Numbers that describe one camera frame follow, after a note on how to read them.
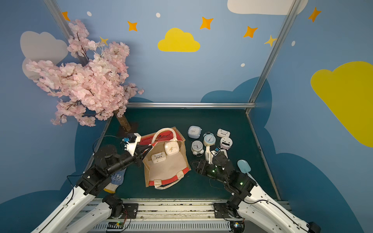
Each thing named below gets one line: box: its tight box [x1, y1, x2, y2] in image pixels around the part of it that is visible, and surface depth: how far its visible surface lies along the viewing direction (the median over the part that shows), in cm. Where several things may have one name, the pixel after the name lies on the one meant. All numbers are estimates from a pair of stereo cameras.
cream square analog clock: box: [164, 140, 180, 156], surface depth 94 cm
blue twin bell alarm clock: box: [203, 131, 217, 147], surface depth 101 cm
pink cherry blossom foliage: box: [26, 19, 145, 127], surface depth 68 cm
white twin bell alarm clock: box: [190, 140, 204, 157], surface depth 97 cm
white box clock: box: [216, 128, 231, 138], surface depth 106 cm
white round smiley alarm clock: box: [220, 136, 233, 150], surface depth 101 cm
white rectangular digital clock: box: [204, 145, 218, 165], surface depth 68 cm
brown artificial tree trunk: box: [113, 110, 132, 133], surface depth 104 cm
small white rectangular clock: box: [151, 151, 167, 164], surface depth 92 cm
